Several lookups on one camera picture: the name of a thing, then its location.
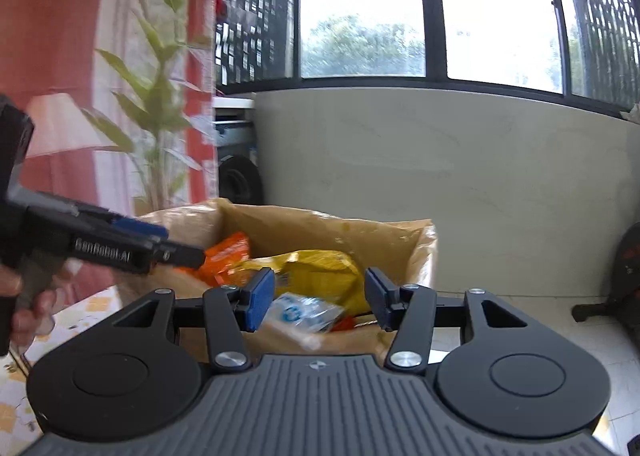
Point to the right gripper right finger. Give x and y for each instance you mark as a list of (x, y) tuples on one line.
[(409, 311)]

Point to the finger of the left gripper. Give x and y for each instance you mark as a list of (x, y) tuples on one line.
[(135, 247), (86, 211)]

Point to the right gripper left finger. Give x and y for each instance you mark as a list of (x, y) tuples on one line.
[(229, 311)]

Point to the white blue candy packet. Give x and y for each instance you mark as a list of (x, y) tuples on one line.
[(305, 314)]

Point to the yellow corn chips bag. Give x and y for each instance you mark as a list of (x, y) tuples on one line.
[(329, 275)]

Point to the red dried fruit packet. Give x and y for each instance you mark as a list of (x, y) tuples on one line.
[(345, 324)]

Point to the person's left hand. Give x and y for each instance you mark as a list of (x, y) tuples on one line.
[(38, 319)]

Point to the orange chips bag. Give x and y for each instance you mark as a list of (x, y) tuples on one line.
[(221, 259)]

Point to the brown cardboard box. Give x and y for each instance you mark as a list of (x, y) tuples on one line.
[(405, 251)]

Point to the washing machine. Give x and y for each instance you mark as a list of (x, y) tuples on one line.
[(239, 179)]

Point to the floral checkered tablecloth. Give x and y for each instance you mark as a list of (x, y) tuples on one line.
[(19, 427)]

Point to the black exercise bike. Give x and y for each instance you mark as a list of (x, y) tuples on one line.
[(623, 300)]

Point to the black window frame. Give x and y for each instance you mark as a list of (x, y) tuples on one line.
[(578, 53)]

